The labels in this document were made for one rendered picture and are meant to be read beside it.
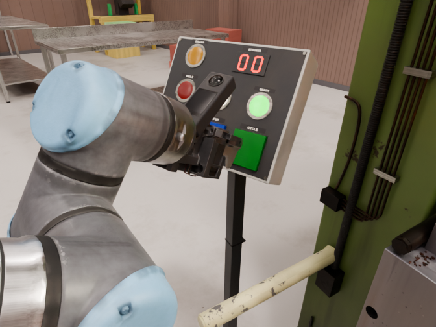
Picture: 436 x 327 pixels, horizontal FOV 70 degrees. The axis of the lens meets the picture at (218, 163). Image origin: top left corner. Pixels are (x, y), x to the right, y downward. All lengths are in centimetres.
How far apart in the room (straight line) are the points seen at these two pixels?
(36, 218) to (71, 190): 4
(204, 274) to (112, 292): 151
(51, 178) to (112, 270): 13
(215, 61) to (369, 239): 60
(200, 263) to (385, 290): 125
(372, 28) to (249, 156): 38
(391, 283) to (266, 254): 125
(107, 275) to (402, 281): 50
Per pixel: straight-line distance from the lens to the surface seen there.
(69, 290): 23
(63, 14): 891
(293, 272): 90
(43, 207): 33
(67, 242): 25
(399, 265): 62
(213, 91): 48
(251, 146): 65
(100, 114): 30
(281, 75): 67
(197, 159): 48
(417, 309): 65
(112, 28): 382
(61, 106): 32
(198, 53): 78
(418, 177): 78
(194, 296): 164
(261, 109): 66
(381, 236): 89
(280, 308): 163
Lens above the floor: 130
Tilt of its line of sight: 29 degrees down
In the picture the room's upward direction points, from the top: 1 degrees clockwise
